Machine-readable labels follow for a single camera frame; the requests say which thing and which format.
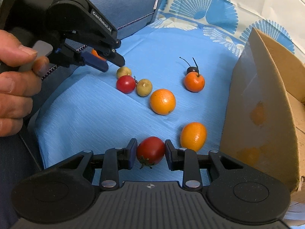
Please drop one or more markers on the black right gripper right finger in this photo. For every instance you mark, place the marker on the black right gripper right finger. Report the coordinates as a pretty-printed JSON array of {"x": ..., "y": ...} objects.
[{"x": 183, "y": 159}]

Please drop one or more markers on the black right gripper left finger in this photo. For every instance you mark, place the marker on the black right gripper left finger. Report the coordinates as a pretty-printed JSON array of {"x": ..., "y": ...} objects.
[{"x": 116, "y": 159}]

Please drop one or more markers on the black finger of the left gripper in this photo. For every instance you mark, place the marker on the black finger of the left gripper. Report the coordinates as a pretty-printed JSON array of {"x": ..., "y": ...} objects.
[{"x": 110, "y": 54}]

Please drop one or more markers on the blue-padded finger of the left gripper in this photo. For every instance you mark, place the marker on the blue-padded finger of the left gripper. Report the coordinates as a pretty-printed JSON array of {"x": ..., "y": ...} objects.
[{"x": 66, "y": 57}]

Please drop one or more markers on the red cherry tomato with stem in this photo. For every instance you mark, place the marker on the red cherry tomato with stem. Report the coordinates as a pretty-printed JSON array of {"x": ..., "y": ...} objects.
[{"x": 150, "y": 151}]

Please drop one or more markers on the person's left hand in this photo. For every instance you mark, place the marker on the person's left hand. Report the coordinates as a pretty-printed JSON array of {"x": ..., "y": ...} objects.
[{"x": 17, "y": 88}]

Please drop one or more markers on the small orange fruit near gripper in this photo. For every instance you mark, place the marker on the small orange fruit near gripper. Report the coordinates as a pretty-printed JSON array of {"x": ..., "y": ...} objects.
[{"x": 94, "y": 52}]

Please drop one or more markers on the green-yellow small fruit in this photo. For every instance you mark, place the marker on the green-yellow small fruit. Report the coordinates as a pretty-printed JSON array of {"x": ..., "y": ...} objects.
[
  {"x": 123, "y": 71},
  {"x": 144, "y": 87}
]

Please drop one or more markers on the oval orange kumquat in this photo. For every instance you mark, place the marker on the oval orange kumquat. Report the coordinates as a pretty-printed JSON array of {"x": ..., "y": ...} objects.
[{"x": 193, "y": 136}]

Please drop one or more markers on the round red cherry tomato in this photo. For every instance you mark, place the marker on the round red cherry tomato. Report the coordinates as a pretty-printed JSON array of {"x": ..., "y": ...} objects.
[{"x": 126, "y": 84}]

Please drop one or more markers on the round orange fruit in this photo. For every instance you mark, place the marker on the round orange fruit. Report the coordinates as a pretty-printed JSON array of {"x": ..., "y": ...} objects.
[{"x": 162, "y": 101}]

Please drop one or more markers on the blue fan-patterned cloth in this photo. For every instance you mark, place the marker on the blue fan-patterned cloth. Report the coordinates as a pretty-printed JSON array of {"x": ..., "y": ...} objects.
[{"x": 87, "y": 111}]

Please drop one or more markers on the small orange tomato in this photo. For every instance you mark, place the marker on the small orange tomato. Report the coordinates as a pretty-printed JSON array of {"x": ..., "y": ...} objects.
[{"x": 194, "y": 82}]

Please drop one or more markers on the dark cherry with stems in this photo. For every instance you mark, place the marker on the dark cherry with stems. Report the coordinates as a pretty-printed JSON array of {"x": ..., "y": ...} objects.
[{"x": 192, "y": 68}]

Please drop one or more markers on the brown cardboard box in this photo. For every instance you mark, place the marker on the brown cardboard box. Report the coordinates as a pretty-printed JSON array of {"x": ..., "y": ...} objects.
[{"x": 264, "y": 121}]

